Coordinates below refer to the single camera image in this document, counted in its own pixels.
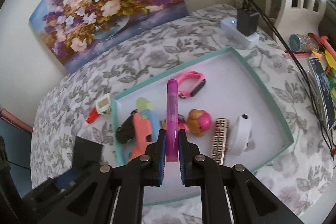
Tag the colourful round tin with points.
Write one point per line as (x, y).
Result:
(302, 43)

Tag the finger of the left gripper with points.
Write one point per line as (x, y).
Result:
(64, 180)

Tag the floral painting canvas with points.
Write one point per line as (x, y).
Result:
(77, 31)

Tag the red white small bottle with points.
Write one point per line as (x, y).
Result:
(93, 115)

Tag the dark book stack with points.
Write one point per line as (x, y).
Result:
(322, 93)

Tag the floral grey white blanket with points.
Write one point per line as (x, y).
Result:
(287, 152)

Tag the black plug adapter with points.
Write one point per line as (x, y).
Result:
(247, 20)

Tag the orange knife toy green blade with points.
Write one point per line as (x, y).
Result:
(146, 127)

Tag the white earbuds case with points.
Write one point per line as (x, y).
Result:
(240, 136)

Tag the gold rectangular lighter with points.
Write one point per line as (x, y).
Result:
(219, 145)

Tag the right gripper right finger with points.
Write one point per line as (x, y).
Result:
(182, 141)

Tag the pink smart watch band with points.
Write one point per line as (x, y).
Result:
(190, 83)

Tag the teal white tray box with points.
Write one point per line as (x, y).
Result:
(232, 88)

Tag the brown pink puppy toy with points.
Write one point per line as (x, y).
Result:
(197, 122)

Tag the magenta plastic case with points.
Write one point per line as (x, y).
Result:
(172, 121)

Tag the white plastic frame clip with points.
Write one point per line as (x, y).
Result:
(103, 104)

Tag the black toy car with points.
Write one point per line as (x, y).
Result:
(125, 133)

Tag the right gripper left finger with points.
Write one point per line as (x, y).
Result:
(161, 154)

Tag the black rectangular box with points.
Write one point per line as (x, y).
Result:
(85, 153)

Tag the pink rolled mat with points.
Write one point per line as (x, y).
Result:
(14, 121)

